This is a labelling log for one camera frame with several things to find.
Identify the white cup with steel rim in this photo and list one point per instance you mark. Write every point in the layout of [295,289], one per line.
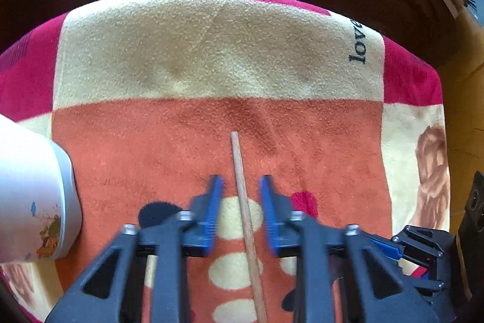
[30,194]

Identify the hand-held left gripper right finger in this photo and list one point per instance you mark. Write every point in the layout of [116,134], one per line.
[270,219]

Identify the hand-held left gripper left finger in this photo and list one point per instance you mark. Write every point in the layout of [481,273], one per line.
[211,211]

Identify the wooden chopstick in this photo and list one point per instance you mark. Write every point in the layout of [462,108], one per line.
[244,202]

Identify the printed blanket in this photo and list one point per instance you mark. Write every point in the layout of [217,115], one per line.
[227,62]

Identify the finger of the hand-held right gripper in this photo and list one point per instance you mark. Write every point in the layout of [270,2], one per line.
[431,279]
[419,241]

